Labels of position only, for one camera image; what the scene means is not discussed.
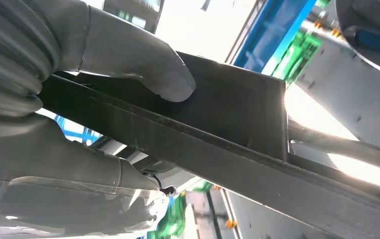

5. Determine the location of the blue steel storage rack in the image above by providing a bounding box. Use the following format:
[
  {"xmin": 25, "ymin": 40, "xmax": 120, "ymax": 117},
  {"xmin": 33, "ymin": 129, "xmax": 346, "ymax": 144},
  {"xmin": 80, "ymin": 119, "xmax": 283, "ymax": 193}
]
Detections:
[{"xmin": 233, "ymin": 0, "xmax": 317, "ymax": 74}]

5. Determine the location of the green plastic bin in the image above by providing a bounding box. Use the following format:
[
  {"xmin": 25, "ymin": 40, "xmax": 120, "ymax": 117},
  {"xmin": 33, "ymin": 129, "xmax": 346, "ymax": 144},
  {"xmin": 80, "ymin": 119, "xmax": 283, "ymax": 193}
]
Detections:
[
  {"xmin": 146, "ymin": 194, "xmax": 188, "ymax": 239},
  {"xmin": 271, "ymin": 31, "xmax": 323, "ymax": 83}
]

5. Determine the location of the black stool with chrome base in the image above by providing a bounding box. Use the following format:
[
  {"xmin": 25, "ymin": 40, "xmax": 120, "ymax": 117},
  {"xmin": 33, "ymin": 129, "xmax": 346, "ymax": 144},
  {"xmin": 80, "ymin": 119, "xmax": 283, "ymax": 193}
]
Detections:
[{"xmin": 335, "ymin": 0, "xmax": 380, "ymax": 80}]

